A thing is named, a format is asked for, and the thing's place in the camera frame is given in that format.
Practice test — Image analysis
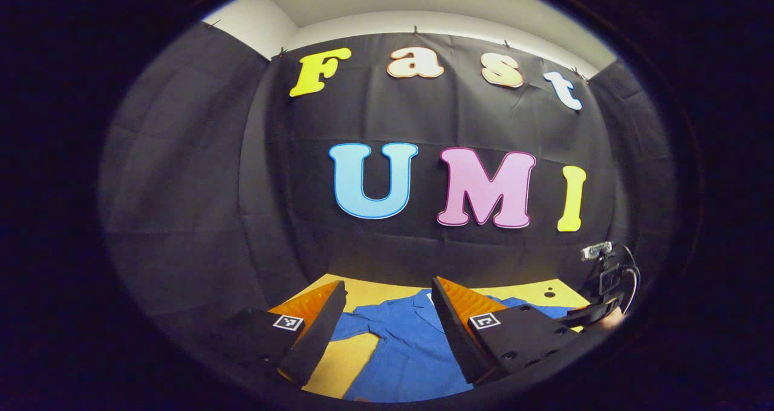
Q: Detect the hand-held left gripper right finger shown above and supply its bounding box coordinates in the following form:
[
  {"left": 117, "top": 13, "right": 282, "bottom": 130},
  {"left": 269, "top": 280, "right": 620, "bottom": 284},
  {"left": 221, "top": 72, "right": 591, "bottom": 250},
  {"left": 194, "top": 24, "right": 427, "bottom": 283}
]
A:
[{"left": 431, "top": 276, "right": 605, "bottom": 389}]

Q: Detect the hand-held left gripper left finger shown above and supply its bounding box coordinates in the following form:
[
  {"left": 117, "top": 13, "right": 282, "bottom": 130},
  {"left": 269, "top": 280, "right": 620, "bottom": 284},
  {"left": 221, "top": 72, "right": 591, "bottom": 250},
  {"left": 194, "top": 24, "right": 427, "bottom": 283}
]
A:
[{"left": 209, "top": 280, "right": 347, "bottom": 387}]

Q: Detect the blue corduroy shirt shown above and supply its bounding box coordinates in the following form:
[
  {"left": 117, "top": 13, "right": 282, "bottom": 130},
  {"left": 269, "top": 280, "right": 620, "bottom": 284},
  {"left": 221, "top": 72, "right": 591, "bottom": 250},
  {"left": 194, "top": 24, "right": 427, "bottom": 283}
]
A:
[{"left": 330, "top": 289, "right": 575, "bottom": 403}]

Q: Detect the black backdrop cloth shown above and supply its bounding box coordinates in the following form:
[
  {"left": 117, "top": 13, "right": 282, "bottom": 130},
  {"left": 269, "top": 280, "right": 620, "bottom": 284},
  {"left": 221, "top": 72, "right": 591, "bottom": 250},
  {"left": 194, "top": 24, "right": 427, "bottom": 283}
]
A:
[{"left": 100, "top": 21, "right": 678, "bottom": 339}]

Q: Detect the row of small cloth clips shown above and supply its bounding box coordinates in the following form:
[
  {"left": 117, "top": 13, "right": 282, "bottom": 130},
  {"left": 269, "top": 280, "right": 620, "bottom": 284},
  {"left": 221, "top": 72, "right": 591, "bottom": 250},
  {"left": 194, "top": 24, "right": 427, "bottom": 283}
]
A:
[{"left": 209, "top": 19, "right": 590, "bottom": 84}]

